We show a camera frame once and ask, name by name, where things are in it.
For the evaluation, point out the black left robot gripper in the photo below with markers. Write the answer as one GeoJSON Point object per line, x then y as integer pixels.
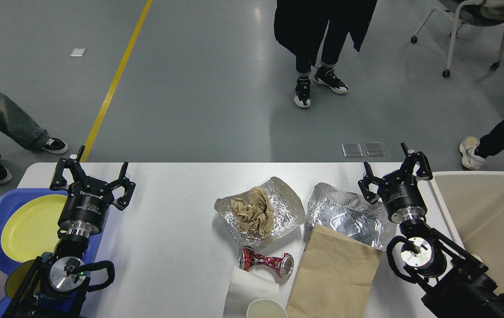
{"type": "Point", "coordinates": [89, 199]}

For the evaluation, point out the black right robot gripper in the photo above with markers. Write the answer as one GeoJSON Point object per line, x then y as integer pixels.
{"type": "Point", "coordinates": [399, 191]}

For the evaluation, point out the yellow plastic plate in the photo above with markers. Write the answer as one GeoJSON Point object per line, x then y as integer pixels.
{"type": "Point", "coordinates": [32, 229]}

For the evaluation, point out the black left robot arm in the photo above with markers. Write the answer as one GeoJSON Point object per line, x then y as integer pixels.
{"type": "Point", "coordinates": [55, 284]}

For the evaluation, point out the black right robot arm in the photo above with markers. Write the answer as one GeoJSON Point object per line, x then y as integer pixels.
{"type": "Point", "coordinates": [455, 283]}

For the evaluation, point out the right floor socket plate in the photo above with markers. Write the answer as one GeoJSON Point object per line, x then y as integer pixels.
{"type": "Point", "coordinates": [374, 149]}

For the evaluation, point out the floor socket plate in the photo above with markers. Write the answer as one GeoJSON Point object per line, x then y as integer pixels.
{"type": "Point", "coordinates": [374, 149]}
{"type": "Point", "coordinates": [352, 150]}

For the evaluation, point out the empty foil tray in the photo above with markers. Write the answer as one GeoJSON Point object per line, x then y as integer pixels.
{"type": "Point", "coordinates": [350, 214]}

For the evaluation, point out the left floor socket plate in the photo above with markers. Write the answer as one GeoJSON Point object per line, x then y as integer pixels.
{"type": "Point", "coordinates": [352, 150]}

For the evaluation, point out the beige plastic bin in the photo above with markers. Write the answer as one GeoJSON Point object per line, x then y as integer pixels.
{"type": "Point", "coordinates": [472, 203]}

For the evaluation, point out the brown paper bag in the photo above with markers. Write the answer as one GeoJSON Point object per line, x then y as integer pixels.
{"type": "Point", "coordinates": [334, 276]}

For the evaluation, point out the blue plastic tray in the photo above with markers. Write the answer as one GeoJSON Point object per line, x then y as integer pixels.
{"type": "Point", "coordinates": [9, 203]}

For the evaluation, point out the dark blue HOME mug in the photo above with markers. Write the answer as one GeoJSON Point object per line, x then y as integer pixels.
{"type": "Point", "coordinates": [29, 290]}

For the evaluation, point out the crushed red can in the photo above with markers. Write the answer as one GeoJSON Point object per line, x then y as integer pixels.
{"type": "Point", "coordinates": [283, 266]}

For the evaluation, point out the white paper on floor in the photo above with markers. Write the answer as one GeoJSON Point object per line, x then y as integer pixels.
{"type": "Point", "coordinates": [78, 52]}

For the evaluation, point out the foil tray with paper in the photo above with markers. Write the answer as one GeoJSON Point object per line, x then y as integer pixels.
{"type": "Point", "coordinates": [288, 210]}

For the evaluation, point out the crumpled brown paper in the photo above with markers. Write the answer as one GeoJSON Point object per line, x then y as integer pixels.
{"type": "Point", "coordinates": [255, 215]}

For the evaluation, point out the white paper cup lying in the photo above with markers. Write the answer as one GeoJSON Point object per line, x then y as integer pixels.
{"type": "Point", "coordinates": [245, 288]}

